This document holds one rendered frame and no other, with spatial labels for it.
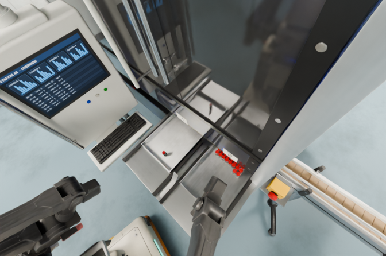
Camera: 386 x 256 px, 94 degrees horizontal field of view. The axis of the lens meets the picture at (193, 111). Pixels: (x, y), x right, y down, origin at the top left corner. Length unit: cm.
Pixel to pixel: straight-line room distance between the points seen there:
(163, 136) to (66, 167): 164
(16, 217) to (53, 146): 223
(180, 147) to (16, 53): 87
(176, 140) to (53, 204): 69
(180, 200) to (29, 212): 63
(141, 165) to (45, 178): 172
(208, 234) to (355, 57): 44
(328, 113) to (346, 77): 9
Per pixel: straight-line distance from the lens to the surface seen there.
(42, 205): 68
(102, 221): 220
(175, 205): 105
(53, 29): 103
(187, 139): 113
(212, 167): 106
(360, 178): 236
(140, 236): 174
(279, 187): 93
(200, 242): 50
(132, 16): 56
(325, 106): 40
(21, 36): 103
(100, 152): 137
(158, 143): 116
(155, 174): 111
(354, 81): 35
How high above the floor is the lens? 191
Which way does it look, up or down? 57 degrees down
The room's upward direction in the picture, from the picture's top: 12 degrees counter-clockwise
